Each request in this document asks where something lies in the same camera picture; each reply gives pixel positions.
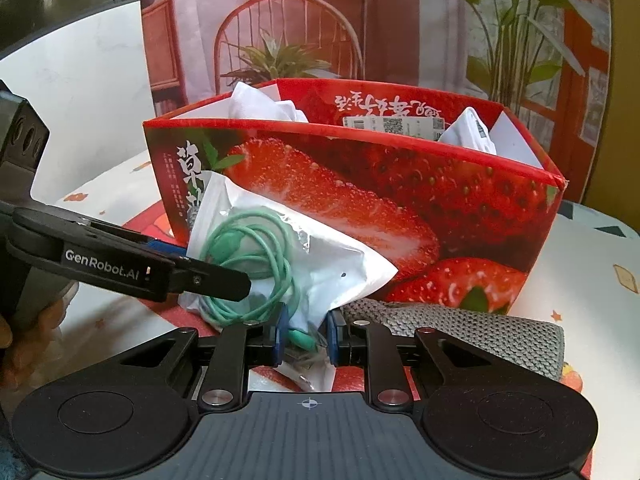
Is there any bag with green cable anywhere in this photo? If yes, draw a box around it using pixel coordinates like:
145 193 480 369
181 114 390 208
179 174 398 392

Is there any person left hand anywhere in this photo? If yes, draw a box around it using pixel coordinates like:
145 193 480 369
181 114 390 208
1 299 67 389

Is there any printed room backdrop cloth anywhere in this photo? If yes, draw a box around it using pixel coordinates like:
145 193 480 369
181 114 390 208
140 0 611 202

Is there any red strawberry cardboard box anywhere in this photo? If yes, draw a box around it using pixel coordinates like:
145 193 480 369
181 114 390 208
143 94 566 314

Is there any patterned tablecloth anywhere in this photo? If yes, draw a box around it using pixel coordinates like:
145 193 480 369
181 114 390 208
29 152 639 479

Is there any grey knitted cloth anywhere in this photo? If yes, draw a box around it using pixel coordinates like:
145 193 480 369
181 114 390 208
342 299 565 380

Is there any white shipping label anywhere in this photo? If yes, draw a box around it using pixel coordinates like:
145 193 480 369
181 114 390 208
343 115 445 141

